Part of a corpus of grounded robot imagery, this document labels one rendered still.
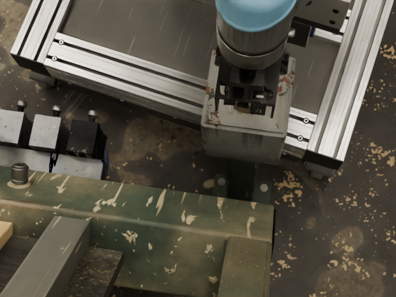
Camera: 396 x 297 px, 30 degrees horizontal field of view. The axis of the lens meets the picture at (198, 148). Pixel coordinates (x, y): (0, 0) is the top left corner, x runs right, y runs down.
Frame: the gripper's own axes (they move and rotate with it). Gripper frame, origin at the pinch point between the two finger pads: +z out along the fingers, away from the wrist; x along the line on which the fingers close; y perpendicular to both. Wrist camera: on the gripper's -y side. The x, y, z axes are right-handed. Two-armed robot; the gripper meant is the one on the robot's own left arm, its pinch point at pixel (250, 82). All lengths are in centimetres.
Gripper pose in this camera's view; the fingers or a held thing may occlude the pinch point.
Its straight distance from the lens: 99.9
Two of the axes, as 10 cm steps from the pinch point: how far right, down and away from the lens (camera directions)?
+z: 0.4, 2.5, 9.7
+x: 9.9, 1.4, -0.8
